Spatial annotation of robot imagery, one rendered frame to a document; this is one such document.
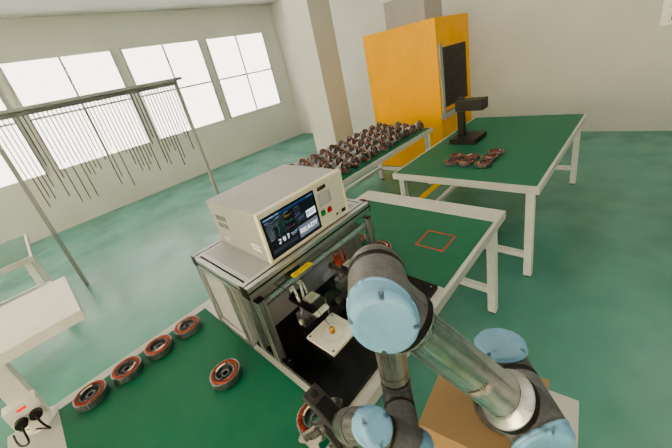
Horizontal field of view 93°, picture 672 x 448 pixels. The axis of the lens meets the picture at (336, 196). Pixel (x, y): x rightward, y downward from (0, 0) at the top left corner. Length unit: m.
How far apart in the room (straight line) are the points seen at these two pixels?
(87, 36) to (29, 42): 0.80
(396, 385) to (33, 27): 7.19
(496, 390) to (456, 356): 0.11
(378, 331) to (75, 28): 7.26
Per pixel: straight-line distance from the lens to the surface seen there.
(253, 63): 8.70
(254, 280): 1.16
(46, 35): 7.39
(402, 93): 4.79
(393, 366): 0.86
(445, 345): 0.64
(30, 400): 1.67
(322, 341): 1.33
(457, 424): 1.06
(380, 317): 0.55
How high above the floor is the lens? 1.74
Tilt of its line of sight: 23 degrees down
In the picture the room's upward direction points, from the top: 13 degrees counter-clockwise
